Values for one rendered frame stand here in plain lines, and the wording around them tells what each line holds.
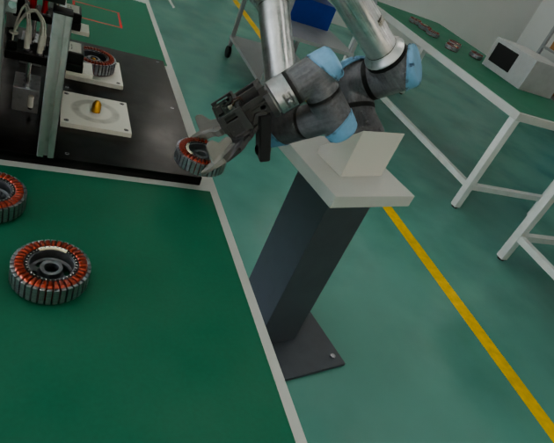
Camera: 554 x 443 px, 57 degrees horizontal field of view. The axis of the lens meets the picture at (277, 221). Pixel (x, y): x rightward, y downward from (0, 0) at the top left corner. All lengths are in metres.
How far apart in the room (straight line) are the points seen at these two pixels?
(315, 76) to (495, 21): 7.91
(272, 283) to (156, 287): 0.89
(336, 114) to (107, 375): 0.67
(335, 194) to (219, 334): 0.64
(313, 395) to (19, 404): 1.28
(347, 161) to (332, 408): 0.87
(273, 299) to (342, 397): 0.44
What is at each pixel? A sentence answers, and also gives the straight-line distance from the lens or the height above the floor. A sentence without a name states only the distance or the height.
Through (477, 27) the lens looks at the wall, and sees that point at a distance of 8.74.
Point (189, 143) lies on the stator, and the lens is 1.11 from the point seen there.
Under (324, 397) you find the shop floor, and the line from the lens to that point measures 1.88.
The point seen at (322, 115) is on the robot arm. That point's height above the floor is 0.99.
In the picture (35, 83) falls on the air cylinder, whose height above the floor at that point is 0.82.
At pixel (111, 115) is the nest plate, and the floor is 0.78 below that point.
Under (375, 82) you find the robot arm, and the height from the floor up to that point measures 1.00.
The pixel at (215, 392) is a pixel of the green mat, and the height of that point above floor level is 0.75.
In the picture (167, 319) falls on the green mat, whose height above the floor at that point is 0.75.
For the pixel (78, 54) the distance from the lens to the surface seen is 1.17.
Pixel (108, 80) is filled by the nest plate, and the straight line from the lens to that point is 1.43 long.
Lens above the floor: 1.36
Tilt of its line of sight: 32 degrees down
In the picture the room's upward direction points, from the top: 25 degrees clockwise
